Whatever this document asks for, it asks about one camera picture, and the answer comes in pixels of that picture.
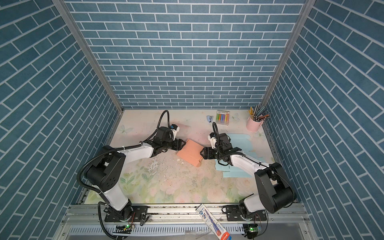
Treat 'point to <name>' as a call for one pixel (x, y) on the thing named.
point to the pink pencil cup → (253, 126)
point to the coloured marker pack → (222, 117)
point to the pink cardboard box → (191, 152)
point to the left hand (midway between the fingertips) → (182, 142)
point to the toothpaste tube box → (212, 222)
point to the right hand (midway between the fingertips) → (204, 150)
